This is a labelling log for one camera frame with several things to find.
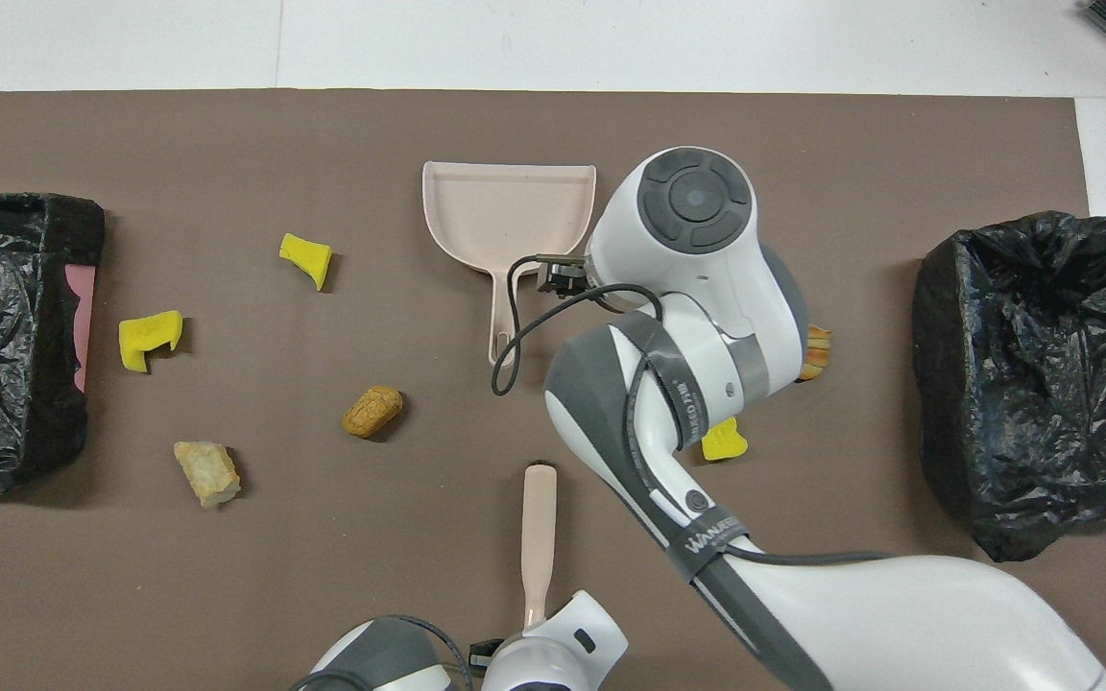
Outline pale bread chunk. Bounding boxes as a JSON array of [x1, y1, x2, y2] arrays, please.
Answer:
[[173, 441, 242, 508]]

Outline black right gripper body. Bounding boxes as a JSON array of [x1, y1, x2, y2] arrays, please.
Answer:
[[536, 253, 594, 295]]

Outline notched yellow sponge piece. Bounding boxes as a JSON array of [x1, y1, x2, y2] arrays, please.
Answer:
[[118, 310, 184, 374]]

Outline brown oval bread roll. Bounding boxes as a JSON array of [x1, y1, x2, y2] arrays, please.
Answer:
[[342, 385, 405, 440]]

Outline bin lined black bag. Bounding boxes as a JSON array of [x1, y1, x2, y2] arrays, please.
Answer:
[[911, 211, 1106, 564]]

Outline ribbed yellow sponge piece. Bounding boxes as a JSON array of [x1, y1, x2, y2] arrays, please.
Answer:
[[702, 416, 750, 463]]

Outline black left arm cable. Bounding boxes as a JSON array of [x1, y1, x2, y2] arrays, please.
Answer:
[[294, 614, 477, 691]]

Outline beige plastic dustpan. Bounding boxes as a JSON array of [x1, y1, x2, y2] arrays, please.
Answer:
[[421, 160, 599, 368]]

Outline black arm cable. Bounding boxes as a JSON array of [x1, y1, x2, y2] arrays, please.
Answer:
[[491, 254, 895, 577], [294, 614, 477, 691]]

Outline striped croissant piece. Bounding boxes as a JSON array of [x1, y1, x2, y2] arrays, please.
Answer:
[[803, 324, 833, 382]]

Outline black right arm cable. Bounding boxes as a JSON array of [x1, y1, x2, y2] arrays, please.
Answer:
[[491, 254, 895, 577]]

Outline beige brush black bristles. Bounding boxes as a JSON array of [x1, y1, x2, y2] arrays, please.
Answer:
[[521, 464, 559, 630]]

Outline brown table mat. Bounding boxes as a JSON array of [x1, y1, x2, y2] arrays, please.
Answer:
[[0, 89, 1106, 691]]

